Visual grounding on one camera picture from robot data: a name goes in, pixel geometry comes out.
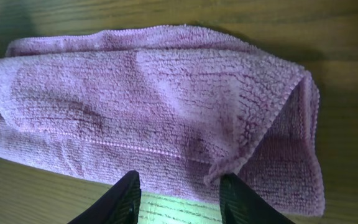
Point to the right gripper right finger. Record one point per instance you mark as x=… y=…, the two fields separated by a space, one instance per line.
x=239 y=204

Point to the purple microfibre cloth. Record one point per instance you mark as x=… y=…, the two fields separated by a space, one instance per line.
x=182 y=105

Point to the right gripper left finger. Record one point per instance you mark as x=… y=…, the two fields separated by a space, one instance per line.
x=119 y=205

